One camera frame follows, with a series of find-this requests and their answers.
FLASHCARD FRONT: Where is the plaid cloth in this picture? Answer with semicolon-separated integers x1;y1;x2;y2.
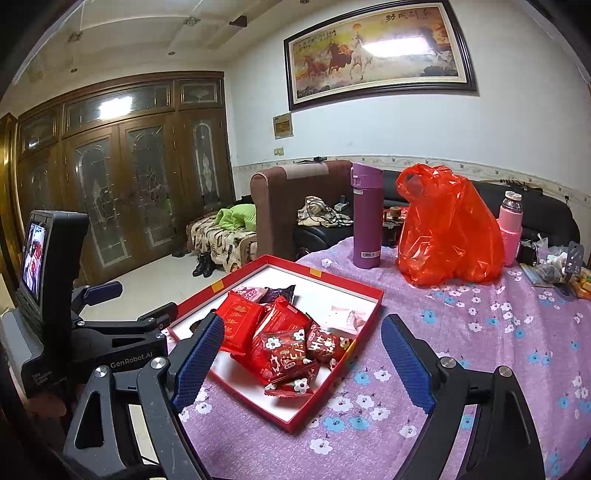
296;196;355;229

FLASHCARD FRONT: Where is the red flower-print snack packet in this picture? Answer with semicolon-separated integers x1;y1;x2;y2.
263;377;315;398
250;329;320;387

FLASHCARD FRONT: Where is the grey phone stand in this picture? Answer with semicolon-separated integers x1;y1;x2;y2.
555;240;585;297

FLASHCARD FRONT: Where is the purple thermos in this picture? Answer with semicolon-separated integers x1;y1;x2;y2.
349;161;385;270

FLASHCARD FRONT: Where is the red gift box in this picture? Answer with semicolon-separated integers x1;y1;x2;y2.
165;253;385;434

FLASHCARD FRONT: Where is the wooden glazed door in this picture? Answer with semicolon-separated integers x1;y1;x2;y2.
0;71;237;288

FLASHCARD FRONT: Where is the black sofa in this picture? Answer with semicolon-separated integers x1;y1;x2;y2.
293;168;582;260

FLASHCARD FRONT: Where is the white pink-edged snack packet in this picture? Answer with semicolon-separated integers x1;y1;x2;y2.
322;302;369;336

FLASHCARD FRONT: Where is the thin booklet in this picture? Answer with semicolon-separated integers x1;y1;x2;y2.
518;263;556;289

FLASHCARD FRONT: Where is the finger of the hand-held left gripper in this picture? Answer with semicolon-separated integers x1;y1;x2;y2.
80;302;179;342
71;281;124;322

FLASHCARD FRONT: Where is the dark purple snack packet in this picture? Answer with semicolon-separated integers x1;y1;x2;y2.
260;284;297;306

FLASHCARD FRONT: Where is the brown armchair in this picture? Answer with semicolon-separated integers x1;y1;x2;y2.
250;160;355;260

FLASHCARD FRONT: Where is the purple floral tablecloth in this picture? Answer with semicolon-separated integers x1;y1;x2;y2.
178;231;591;480

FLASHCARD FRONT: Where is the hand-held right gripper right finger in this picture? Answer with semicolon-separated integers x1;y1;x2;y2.
381;313;546;480

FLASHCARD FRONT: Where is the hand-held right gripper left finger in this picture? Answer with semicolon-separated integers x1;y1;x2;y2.
62;312;227;480

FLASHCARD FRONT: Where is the pink sleeved bottle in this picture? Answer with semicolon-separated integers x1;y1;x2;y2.
497;190;524;267

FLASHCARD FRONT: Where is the long red snack packet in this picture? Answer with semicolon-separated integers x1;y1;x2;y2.
215;290;267;354

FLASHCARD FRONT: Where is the patterned blanket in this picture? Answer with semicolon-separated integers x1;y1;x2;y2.
187;216;258;274

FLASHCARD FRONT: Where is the black pouch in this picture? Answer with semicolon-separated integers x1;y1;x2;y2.
516;239;540;267

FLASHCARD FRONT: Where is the green cloth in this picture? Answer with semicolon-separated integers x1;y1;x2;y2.
215;202;258;232

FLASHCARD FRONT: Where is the red plastic bag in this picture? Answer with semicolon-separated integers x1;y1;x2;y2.
396;163;506;287

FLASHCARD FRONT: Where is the framed horse painting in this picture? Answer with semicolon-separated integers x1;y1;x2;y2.
282;0;479;112

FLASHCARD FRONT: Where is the wall plaque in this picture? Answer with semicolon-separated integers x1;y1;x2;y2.
272;112;294;140

